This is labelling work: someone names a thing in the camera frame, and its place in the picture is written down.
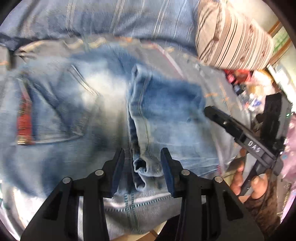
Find light blue denim jeans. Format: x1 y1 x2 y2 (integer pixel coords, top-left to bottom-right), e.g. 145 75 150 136
0 44 239 200

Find brown patterned sleeve forearm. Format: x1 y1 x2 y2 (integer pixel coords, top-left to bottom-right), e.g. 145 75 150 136
244 181 280 240

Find person's right hand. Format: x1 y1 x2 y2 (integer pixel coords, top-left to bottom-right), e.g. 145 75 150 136
230 161 269 204

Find grey patterned bed sheet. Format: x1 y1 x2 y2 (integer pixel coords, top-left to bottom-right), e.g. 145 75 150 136
0 34 255 240

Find pink floral cloth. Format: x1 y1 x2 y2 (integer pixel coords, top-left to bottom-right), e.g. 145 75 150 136
281 113 296 222

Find white plastic bag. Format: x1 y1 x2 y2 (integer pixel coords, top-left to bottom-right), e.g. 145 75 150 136
241 70 275 113

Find red item by pillow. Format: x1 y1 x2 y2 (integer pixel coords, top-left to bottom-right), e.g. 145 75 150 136
224 70 251 84

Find beige brown striped pillow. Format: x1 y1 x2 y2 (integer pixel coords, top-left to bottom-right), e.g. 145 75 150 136
195 1 273 71

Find blue plaid blanket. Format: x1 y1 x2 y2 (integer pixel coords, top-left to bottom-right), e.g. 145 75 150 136
1 1 199 50

